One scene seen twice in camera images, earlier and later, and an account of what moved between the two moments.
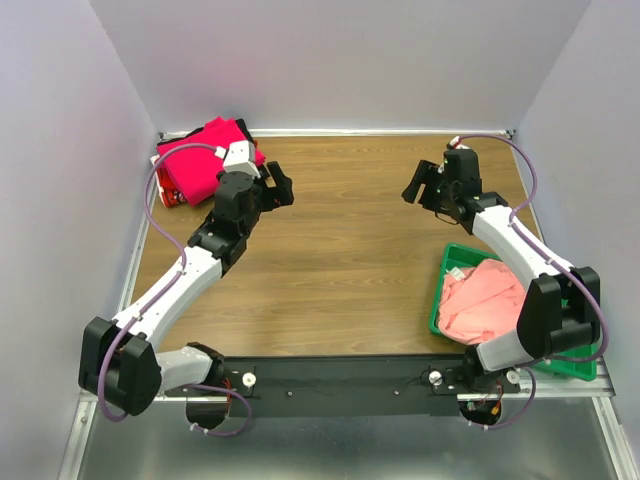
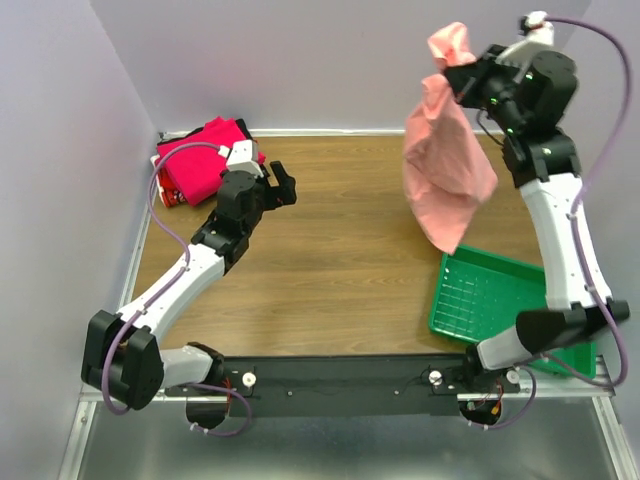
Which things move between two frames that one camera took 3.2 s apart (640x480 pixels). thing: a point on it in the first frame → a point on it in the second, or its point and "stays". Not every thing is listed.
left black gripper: x=278 y=196 stays
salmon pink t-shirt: x=480 y=301 → x=448 y=169
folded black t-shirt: x=240 y=122 stays
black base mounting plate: x=342 y=385 stays
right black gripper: x=423 y=174 → x=465 y=79
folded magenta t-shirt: x=194 y=171 stays
